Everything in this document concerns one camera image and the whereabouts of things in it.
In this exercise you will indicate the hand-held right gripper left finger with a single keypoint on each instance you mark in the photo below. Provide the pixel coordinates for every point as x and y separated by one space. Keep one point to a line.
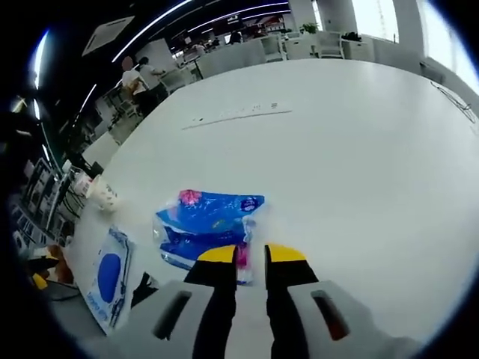
179 318

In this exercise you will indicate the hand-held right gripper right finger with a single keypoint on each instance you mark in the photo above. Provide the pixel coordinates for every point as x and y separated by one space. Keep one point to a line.
299 318

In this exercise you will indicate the white-blue wipes packet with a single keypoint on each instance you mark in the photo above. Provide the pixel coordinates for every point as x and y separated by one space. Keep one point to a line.
108 273

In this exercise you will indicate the floral print paper cup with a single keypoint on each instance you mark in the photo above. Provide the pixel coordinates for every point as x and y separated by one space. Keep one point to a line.
106 196

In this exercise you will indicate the blue tissue packet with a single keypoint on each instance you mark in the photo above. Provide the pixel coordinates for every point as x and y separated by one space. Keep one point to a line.
209 224

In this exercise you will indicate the person's left hand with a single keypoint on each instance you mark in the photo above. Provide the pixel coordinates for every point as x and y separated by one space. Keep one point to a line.
61 261

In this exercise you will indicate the black tripod stand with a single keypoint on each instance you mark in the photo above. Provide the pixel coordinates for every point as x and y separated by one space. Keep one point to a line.
91 168

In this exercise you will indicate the white table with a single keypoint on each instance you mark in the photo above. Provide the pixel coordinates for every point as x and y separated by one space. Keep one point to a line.
337 168

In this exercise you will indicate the white table outlet strip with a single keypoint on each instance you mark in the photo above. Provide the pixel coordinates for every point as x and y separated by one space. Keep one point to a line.
239 114

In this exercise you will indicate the ceiling air vent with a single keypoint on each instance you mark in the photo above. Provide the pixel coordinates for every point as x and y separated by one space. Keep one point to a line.
108 35

